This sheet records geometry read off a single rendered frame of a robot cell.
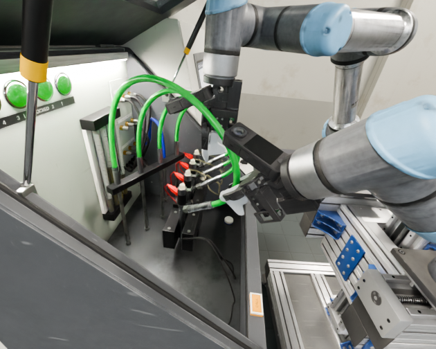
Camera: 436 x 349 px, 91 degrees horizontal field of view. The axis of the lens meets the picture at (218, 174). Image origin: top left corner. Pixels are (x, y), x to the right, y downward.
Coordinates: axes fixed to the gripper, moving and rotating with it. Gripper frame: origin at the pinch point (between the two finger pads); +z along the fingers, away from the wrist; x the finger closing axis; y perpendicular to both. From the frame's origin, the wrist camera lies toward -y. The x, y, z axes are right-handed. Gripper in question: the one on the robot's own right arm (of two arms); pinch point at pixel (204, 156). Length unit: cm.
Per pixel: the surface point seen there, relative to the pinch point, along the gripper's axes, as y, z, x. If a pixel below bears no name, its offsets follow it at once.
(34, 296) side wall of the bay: -22.1, 11.7, -34.2
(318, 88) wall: 125, 17, 295
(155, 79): -10.0, -19.0, -6.5
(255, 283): 18.0, 28.4, -15.4
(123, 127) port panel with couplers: -32.4, 2.8, 20.5
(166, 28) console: -20, -29, 36
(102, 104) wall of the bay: -34.1, -6.8, 12.9
